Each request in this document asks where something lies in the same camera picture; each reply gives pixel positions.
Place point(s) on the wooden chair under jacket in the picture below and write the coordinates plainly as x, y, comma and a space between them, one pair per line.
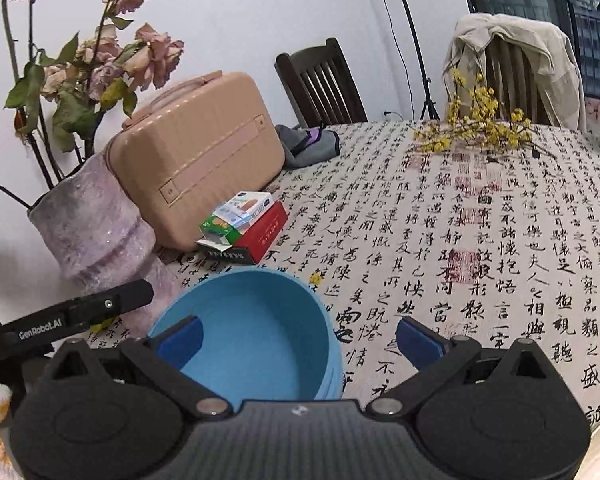
505, 75

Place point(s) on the red and black box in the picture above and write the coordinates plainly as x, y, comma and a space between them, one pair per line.
265, 232

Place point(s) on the white and blue box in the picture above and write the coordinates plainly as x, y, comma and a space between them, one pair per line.
247, 205

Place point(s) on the grey and purple cloth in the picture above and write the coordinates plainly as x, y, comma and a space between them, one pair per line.
310, 152

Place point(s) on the dried pink rose bouquet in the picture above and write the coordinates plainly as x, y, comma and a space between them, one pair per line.
152, 60

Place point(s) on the studio lamp on stand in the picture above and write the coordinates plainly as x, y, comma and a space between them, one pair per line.
411, 35

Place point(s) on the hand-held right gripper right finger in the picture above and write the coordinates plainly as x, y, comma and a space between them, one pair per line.
420, 342

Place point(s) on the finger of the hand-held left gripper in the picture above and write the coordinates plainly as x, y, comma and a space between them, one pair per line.
125, 297

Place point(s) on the small pink suitcase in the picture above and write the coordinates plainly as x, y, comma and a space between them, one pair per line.
195, 150

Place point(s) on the pink grey stone vase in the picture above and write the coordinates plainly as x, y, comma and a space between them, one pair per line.
95, 230

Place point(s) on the beige jacket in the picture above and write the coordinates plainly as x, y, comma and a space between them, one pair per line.
555, 70

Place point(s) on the yellow flower branch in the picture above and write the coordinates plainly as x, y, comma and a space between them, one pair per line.
500, 134

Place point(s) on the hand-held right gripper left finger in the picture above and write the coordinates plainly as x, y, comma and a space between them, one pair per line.
182, 342

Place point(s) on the dark wooden chair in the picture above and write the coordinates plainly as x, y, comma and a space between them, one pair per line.
320, 85

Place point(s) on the green and white box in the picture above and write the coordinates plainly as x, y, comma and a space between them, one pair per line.
220, 227

